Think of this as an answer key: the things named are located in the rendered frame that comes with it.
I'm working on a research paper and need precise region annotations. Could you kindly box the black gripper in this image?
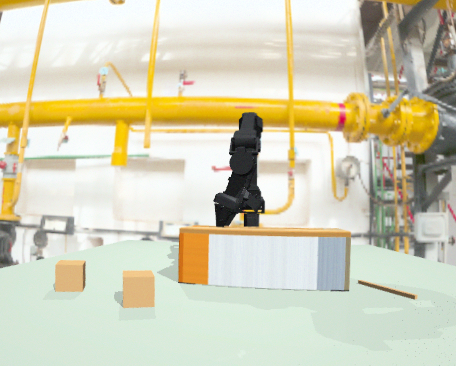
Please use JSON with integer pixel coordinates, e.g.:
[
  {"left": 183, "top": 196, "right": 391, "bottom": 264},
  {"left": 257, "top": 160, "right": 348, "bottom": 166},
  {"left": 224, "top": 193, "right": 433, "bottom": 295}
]
[{"left": 213, "top": 174, "right": 251, "bottom": 228}]

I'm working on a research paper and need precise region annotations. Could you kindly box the brown wooden stick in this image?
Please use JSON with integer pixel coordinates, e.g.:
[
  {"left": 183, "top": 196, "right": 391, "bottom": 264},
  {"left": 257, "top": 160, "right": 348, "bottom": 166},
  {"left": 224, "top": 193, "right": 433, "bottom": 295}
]
[{"left": 358, "top": 280, "right": 418, "bottom": 300}]

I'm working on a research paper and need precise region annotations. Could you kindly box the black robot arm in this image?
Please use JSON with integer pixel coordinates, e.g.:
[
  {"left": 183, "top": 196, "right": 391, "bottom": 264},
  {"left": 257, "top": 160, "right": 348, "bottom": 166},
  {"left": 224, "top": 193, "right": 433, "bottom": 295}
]
[{"left": 229, "top": 112, "right": 265, "bottom": 227}]

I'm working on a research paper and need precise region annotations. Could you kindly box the tan cardboard box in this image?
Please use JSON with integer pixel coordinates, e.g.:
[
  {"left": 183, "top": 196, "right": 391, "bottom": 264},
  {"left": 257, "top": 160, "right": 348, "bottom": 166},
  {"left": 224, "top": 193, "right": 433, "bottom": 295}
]
[
  {"left": 122, "top": 270, "right": 155, "bottom": 308},
  {"left": 55, "top": 260, "right": 86, "bottom": 292}
]

